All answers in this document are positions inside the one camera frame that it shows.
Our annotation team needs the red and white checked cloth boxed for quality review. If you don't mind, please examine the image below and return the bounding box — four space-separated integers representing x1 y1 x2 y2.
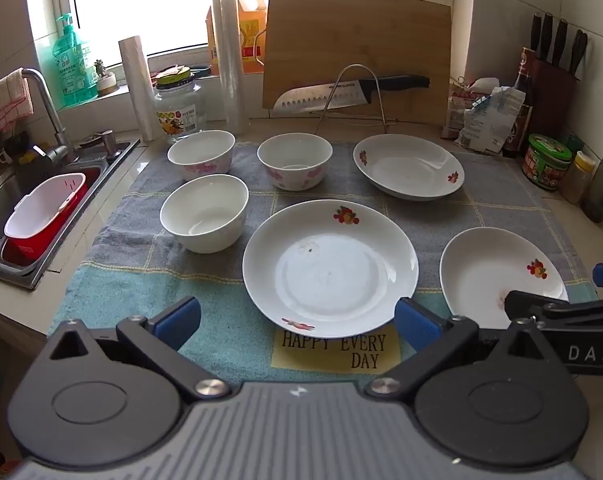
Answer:
0 67 34 133

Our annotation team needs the metal faucet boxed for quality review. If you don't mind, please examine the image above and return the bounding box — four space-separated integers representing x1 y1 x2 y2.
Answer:
22 67 82 163

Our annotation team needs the white plate with two fruit prints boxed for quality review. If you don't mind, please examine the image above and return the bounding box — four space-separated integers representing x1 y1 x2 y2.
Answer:
352 134 465 202

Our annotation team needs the bamboo cutting board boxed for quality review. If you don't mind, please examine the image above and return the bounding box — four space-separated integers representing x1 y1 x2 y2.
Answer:
262 0 453 128

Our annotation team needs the grey and teal checked towel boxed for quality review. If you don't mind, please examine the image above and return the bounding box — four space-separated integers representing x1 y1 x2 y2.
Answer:
46 140 602 391

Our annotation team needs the white plate with faded print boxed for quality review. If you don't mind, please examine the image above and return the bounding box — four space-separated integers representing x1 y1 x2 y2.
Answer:
440 226 569 331

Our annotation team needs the red plastic basin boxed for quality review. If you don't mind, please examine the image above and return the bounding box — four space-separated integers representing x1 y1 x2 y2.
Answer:
0 167 102 262

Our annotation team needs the white clipped food bag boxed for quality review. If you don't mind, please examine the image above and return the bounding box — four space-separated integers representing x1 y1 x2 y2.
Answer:
459 85 527 153

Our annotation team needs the small potted plant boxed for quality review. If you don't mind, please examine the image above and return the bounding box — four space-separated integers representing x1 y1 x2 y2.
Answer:
94 59 120 97

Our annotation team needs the dark soy sauce bottle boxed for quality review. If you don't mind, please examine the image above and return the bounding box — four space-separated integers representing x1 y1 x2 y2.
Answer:
501 47 536 158

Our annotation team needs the clear cling film roll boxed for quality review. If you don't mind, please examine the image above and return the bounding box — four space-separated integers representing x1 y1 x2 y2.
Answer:
210 0 251 136

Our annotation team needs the plain white bowl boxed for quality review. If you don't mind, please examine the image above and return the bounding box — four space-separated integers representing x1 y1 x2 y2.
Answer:
160 174 250 254

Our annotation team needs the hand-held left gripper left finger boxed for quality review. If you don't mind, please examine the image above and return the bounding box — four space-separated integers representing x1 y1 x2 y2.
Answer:
44 296 232 403

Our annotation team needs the white bowl with pink flowers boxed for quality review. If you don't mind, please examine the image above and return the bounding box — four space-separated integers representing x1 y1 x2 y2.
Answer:
257 133 333 192
167 130 235 182

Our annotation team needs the red-capped clear bottle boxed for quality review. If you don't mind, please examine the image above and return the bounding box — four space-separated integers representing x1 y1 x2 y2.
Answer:
581 144 603 223

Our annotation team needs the white strainer basket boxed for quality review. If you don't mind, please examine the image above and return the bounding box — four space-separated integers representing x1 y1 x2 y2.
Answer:
4 172 87 241

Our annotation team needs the glass jar with printed label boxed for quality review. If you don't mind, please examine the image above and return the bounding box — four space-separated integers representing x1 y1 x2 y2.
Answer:
153 66 207 142

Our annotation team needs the yellow-lidded jar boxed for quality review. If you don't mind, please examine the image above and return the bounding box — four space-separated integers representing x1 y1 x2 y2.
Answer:
561 151 596 205

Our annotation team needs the metal sink knob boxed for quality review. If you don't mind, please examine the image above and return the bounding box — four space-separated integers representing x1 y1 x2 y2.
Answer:
79 130 132 158

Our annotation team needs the green detergent bottle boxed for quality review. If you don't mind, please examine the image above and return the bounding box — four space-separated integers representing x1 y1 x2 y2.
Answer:
52 12 98 108

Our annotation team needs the metal wire rack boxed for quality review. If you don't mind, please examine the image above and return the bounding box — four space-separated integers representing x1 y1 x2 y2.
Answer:
315 64 397 136

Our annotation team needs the dark brown knife block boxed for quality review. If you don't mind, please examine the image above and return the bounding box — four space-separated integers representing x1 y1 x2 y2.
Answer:
521 47 582 151

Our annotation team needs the red and white food bag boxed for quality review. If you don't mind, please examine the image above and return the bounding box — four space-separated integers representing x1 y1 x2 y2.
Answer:
441 77 499 138

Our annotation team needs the white plate with pink flower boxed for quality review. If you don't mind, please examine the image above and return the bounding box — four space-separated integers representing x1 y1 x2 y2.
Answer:
242 199 418 339

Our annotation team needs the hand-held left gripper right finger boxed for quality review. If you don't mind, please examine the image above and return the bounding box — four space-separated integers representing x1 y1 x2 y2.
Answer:
365 297 557 403

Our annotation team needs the black-handled kitchen knife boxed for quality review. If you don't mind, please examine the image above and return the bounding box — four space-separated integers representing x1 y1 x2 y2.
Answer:
273 74 431 115

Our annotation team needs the green-lidded sauce jar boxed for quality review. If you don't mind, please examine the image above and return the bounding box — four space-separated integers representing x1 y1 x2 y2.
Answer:
522 133 573 191

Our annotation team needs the stainless steel sink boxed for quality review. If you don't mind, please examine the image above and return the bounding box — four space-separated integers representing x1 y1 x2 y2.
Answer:
0 137 142 291

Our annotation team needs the orange-capped oil bottle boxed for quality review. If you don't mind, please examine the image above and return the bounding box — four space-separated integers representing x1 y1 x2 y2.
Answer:
206 0 267 76

